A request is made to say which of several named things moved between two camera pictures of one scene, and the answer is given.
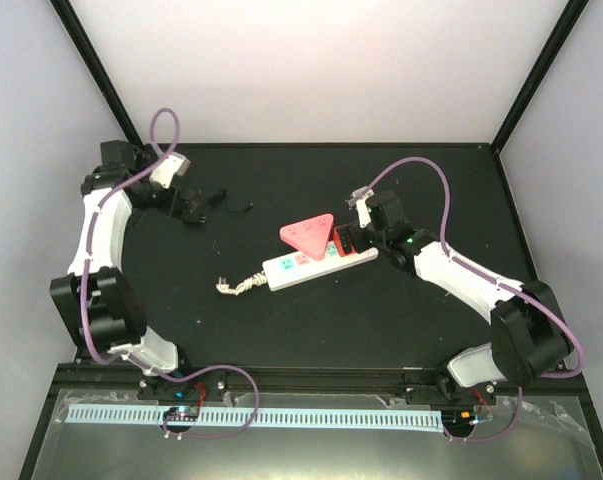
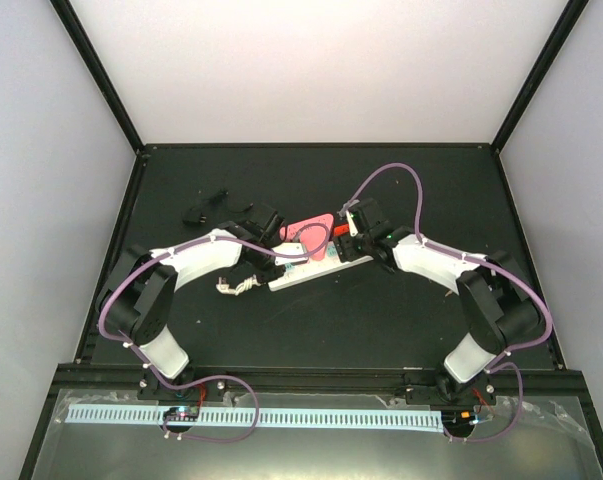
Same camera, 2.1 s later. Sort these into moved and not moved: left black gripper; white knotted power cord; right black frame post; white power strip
Moved: left black gripper
Not moved: white power strip; right black frame post; white knotted power cord
